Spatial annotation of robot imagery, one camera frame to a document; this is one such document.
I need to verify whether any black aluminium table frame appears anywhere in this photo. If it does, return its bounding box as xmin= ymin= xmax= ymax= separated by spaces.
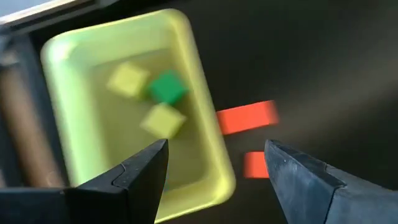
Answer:
xmin=0 ymin=0 xmax=119 ymax=35

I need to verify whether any red long wooden block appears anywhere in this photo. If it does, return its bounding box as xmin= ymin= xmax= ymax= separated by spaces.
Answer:
xmin=216 ymin=100 xmax=279 ymax=135
xmin=243 ymin=151 xmax=270 ymax=179

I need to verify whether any yellow plastic bin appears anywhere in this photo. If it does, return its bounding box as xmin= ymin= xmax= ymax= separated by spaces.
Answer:
xmin=39 ymin=8 xmax=237 ymax=224

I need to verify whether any green wooden cube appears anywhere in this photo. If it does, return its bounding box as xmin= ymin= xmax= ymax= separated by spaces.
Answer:
xmin=146 ymin=70 xmax=189 ymax=105

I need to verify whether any yellow wooden cube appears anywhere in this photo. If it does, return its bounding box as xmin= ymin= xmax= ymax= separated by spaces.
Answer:
xmin=107 ymin=62 xmax=150 ymax=100
xmin=140 ymin=102 xmax=187 ymax=139

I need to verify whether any black table mat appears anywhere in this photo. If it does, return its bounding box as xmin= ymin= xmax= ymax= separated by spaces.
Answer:
xmin=30 ymin=0 xmax=398 ymax=224

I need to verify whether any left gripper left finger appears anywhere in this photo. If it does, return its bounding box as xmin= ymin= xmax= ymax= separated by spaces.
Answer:
xmin=0 ymin=139 xmax=170 ymax=224

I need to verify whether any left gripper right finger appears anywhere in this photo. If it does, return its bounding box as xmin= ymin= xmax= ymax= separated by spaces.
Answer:
xmin=264 ymin=139 xmax=398 ymax=224

